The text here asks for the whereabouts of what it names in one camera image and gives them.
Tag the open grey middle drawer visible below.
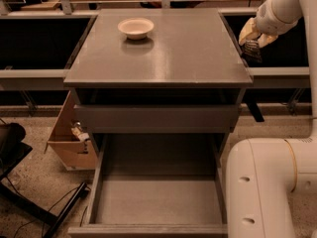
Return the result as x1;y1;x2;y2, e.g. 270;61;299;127
68;134;228;238

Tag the black stand leg bar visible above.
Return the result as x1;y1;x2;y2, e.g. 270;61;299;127
42;182;88;238

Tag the black rxbar chocolate wrapper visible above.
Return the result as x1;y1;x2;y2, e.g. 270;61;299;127
243;40;263;63

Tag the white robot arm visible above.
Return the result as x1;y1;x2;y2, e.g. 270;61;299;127
226;0;317;238

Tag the cardboard box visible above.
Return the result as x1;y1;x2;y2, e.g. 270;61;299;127
48;93;97;171

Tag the white paper bowl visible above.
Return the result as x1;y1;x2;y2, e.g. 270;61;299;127
118;18;155;40

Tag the black office chair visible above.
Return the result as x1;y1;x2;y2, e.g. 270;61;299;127
0;123;33;179

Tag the closed grey top drawer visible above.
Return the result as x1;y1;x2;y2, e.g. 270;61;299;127
74;105;239;133

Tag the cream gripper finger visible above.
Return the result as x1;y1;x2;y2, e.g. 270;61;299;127
258;34;277;48
239;18;261;46

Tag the grey drawer cabinet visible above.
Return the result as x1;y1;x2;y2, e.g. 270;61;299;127
63;8;255;238

